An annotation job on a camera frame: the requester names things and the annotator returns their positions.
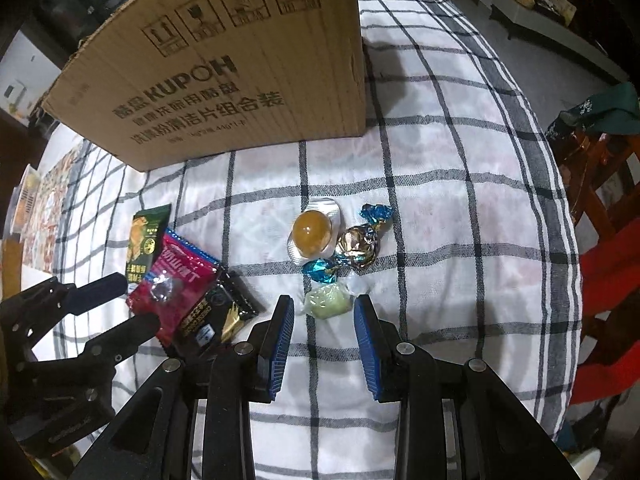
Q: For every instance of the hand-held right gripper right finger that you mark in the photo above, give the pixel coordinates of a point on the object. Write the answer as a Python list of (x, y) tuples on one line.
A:
[(365, 350)]

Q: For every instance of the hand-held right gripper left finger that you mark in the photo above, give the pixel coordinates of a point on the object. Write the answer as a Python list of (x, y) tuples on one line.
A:
[(282, 345)]

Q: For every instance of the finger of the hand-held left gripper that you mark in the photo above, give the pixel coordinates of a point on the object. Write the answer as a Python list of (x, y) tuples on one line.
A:
[(100, 290), (127, 329)]

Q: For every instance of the pale green candy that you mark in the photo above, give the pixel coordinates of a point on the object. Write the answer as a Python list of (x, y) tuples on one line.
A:
[(325, 300)]

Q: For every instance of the red snack packet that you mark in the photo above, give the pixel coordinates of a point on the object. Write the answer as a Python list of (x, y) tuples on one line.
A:
[(175, 270)]

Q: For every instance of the brown cardboard box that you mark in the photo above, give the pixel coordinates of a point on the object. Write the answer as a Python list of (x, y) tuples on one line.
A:
[(225, 85)]

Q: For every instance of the black snack packet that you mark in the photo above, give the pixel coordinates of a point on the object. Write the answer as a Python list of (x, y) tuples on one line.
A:
[(225, 310)]

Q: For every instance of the green snack packet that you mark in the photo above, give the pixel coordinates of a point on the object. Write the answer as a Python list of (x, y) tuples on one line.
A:
[(147, 240)]

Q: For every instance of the blue wrapped candy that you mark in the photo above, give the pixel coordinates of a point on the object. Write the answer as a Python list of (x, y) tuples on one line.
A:
[(320, 270)]

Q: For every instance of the gold candy with blue ends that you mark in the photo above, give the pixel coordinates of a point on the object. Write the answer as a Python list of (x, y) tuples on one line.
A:
[(356, 246)]

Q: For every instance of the orange jelly cup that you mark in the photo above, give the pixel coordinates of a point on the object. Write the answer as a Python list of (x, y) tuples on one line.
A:
[(312, 232)]

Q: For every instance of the wooden chair with red cloth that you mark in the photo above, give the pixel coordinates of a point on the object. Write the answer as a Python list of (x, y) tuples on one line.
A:
[(610, 310)]

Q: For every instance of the green cloth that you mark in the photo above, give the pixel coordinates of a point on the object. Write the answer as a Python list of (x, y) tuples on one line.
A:
[(615, 107)]

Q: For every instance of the white low cabinet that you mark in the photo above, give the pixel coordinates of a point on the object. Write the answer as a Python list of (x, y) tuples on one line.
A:
[(525, 15)]

